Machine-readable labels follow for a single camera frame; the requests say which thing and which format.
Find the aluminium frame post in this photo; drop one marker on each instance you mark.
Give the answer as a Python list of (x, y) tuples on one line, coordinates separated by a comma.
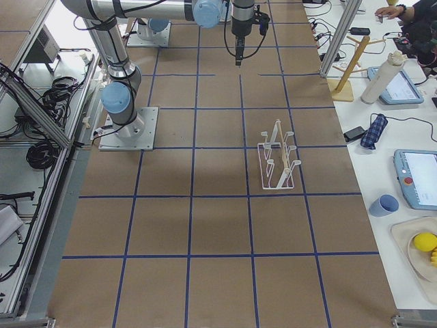
[(340, 33)]

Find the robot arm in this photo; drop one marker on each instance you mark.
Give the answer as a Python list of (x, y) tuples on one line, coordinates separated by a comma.
[(100, 18)]

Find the plaid folded umbrella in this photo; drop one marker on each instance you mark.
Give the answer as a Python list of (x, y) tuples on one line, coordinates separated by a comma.
[(374, 132)]

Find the white wire cup rack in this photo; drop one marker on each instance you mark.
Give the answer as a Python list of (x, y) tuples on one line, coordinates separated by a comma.
[(275, 163)]

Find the black box on desk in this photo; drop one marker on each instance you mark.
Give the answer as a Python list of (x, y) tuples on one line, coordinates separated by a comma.
[(360, 31)]

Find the wooden mug tree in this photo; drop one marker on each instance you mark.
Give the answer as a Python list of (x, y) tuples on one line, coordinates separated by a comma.
[(341, 90)]

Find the beige bowl on desk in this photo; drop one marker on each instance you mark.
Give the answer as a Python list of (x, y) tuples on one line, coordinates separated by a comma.
[(421, 261)]

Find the yellow toy lemon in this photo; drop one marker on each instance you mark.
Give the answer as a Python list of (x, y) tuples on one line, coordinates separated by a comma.
[(425, 241)]

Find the white cylindrical bottle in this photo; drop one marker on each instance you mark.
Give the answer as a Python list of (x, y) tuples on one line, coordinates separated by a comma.
[(385, 74)]

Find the person hand at desk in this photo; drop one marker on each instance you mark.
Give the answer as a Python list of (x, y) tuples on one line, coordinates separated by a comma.
[(391, 12)]

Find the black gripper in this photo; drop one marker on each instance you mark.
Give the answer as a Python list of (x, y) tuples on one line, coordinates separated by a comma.
[(240, 37)]

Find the blue teach pendant near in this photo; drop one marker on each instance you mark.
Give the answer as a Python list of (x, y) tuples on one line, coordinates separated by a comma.
[(416, 173)]

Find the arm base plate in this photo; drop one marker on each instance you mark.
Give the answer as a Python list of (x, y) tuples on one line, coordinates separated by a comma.
[(150, 33), (138, 135)]

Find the blue teach pendant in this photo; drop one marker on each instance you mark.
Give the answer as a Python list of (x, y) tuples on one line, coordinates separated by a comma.
[(401, 91), (416, 173)]

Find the blue teach pendant far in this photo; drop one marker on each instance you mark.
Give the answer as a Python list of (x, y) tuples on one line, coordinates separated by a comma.
[(401, 91)]

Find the blue-grey cup on desk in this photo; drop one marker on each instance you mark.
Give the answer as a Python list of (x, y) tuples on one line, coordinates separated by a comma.
[(385, 205)]

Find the beige tray on desk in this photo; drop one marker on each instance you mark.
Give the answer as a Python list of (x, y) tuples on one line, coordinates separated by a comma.
[(402, 232)]

